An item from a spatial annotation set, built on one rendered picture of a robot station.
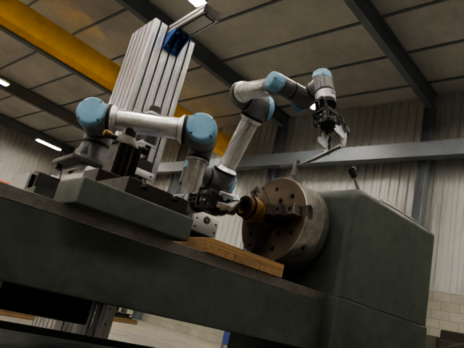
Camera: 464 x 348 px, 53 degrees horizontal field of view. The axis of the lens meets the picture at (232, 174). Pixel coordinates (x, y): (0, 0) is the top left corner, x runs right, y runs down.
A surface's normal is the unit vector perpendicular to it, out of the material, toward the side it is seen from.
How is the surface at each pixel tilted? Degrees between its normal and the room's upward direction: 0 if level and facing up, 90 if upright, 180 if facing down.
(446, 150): 90
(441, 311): 90
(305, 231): 105
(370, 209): 90
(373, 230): 90
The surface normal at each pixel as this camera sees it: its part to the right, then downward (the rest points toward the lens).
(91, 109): -0.07, -0.30
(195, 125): 0.19, -0.26
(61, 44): 0.73, -0.04
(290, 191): -0.73, -0.36
